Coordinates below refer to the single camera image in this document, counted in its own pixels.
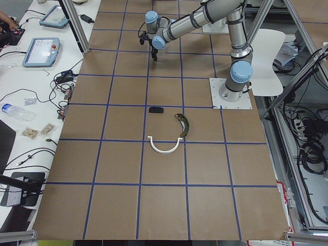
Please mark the teach pendant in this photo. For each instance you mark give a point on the teach pendant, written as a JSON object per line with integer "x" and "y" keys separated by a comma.
{"x": 55, "y": 18}
{"x": 42, "y": 52}

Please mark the black power adapter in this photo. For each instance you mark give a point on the black power adapter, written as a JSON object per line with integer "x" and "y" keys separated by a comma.
{"x": 86, "y": 18}

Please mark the near teach pendant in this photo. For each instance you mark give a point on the near teach pendant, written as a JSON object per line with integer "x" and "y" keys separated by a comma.
{"x": 42, "y": 52}

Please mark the white chair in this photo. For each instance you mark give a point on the white chair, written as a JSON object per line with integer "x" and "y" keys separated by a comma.
{"x": 266, "y": 46}

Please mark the black brake pad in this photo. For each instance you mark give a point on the black brake pad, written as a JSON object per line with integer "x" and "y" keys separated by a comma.
{"x": 157, "y": 110}

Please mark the clear plastic water bottle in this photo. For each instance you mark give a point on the clear plastic water bottle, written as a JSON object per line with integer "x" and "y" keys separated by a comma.
{"x": 17, "y": 112}

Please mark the aluminium frame post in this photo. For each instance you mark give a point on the aluminium frame post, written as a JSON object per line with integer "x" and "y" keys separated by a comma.
{"x": 75, "y": 25}

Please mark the far teach pendant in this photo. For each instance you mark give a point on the far teach pendant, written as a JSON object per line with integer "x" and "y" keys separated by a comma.
{"x": 55, "y": 18}

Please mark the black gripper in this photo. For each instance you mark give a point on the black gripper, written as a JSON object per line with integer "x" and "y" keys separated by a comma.
{"x": 153, "y": 50}

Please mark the olive green brake shoe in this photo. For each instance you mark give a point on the olive green brake shoe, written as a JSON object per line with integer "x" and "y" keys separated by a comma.
{"x": 184, "y": 123}

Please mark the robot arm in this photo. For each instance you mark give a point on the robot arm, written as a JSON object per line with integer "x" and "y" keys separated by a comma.
{"x": 160, "y": 30}

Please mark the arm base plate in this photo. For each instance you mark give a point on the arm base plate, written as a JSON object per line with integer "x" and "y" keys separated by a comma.
{"x": 222, "y": 98}

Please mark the bag of small parts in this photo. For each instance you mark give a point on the bag of small parts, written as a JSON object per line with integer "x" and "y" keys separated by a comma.
{"x": 48, "y": 128}

